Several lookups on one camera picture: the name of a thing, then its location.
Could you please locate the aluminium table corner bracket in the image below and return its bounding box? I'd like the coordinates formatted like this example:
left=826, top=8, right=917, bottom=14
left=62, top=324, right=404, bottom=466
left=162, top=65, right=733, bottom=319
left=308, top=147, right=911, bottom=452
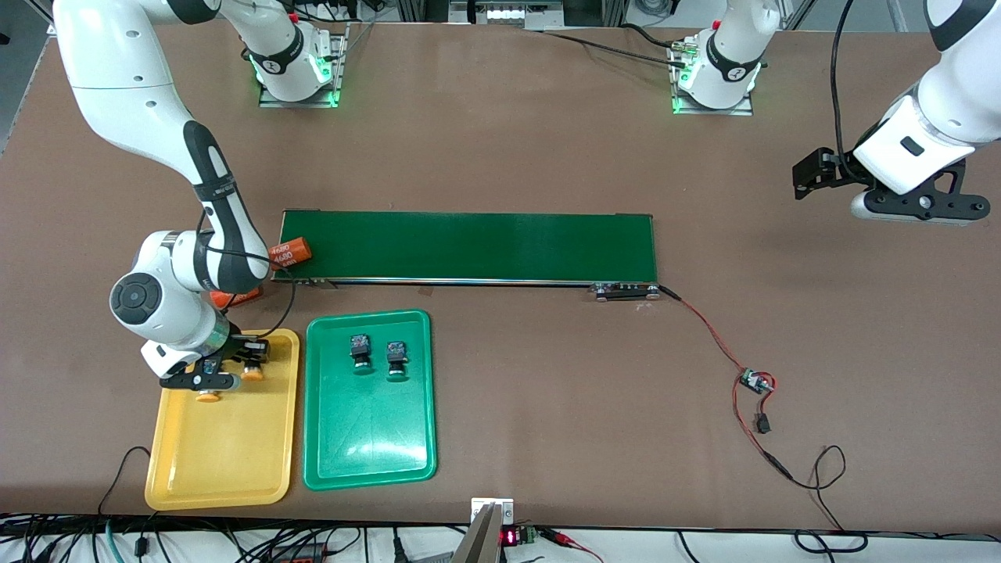
left=23, top=0, right=57, bottom=36

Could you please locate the green conveyor belt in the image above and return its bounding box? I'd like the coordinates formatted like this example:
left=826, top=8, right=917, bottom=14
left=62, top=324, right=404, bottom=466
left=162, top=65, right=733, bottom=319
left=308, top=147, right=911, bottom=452
left=271, top=209, right=662, bottom=303

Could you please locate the green plastic tray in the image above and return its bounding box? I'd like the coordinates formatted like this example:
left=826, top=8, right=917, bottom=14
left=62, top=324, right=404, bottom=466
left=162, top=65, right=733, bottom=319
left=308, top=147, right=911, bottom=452
left=302, top=309, right=438, bottom=492

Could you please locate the green mushroom push button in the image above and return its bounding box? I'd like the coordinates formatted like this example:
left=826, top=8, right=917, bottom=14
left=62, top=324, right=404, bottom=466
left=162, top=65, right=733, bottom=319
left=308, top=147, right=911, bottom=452
left=348, top=334, right=375, bottom=377
left=384, top=340, right=411, bottom=385

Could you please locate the thin black curved cable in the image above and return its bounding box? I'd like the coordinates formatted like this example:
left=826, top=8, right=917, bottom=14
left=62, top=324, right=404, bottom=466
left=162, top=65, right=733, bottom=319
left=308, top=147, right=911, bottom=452
left=97, top=446, right=154, bottom=518

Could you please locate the thin black looped cable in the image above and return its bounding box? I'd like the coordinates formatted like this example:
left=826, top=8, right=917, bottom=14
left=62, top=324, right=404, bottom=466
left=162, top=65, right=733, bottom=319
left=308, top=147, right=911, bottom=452
left=790, top=444, right=870, bottom=553

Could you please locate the black cable to arm base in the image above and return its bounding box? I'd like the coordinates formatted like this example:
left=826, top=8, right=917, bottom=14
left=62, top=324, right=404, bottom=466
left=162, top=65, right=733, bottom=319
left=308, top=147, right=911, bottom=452
left=540, top=23, right=694, bottom=68

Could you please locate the background electronics unit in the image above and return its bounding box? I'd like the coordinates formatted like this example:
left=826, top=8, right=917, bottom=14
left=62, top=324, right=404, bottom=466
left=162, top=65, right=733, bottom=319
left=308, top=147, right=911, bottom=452
left=450, top=0, right=565, bottom=30

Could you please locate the red clip lead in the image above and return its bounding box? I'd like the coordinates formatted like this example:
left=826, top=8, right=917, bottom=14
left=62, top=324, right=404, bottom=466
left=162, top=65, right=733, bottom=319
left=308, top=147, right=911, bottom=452
left=540, top=528, right=605, bottom=563

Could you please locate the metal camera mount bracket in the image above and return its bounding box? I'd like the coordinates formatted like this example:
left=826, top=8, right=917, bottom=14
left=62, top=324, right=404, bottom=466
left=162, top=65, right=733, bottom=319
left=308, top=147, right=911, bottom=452
left=452, top=497, right=516, bottom=563

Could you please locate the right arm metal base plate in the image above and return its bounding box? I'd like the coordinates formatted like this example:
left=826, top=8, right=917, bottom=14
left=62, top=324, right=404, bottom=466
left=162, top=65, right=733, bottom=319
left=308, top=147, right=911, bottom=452
left=258, top=22, right=350, bottom=109

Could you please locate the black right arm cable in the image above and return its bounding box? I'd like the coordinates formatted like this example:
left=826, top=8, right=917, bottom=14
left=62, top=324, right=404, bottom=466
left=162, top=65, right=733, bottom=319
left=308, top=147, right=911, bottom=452
left=196, top=207, right=297, bottom=339

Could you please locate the orange cylinder with white print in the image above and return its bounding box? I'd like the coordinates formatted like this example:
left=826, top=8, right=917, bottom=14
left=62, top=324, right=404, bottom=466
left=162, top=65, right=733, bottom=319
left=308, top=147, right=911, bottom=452
left=269, top=238, right=313, bottom=271
left=210, top=288, right=264, bottom=310

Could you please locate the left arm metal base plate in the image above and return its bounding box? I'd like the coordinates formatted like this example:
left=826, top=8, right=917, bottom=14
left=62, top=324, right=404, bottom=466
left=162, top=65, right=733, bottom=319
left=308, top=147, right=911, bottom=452
left=669, top=39, right=755, bottom=117

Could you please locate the yellow plastic tray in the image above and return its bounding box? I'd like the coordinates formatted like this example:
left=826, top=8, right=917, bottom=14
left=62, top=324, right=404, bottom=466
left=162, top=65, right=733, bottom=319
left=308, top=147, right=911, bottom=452
left=144, top=328, right=301, bottom=511

